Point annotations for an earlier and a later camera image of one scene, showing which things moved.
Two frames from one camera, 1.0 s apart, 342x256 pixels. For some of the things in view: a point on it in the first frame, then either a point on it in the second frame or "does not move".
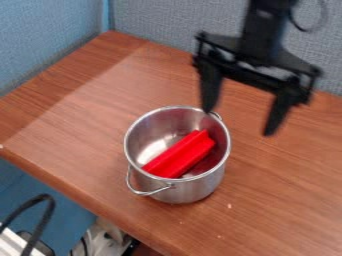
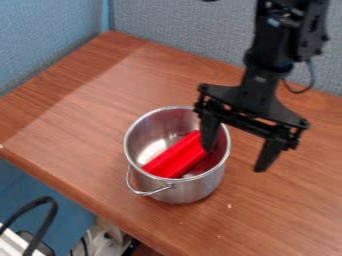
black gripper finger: [285, 101] -> [271, 150]
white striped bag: [14, 243] does not move
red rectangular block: [181, 155] does not move
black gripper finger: [211, 77] -> [210, 126]
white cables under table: [102, 240] does not move
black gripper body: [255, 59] -> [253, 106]
